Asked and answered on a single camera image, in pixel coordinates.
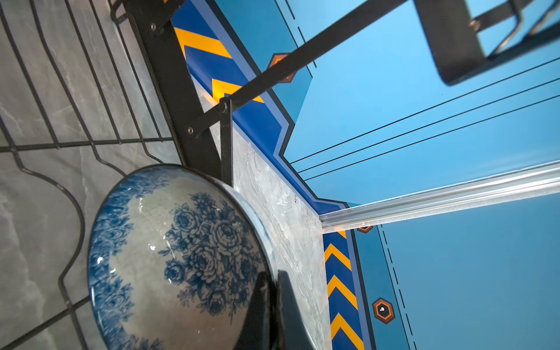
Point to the blue floral white bowl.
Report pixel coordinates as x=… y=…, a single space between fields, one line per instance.
x=173 y=260

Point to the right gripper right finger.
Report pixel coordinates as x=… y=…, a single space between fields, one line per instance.
x=291 y=331

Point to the black wire dish rack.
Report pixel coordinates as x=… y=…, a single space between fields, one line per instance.
x=403 y=156

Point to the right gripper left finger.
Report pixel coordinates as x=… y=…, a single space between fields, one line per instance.
x=258 y=327

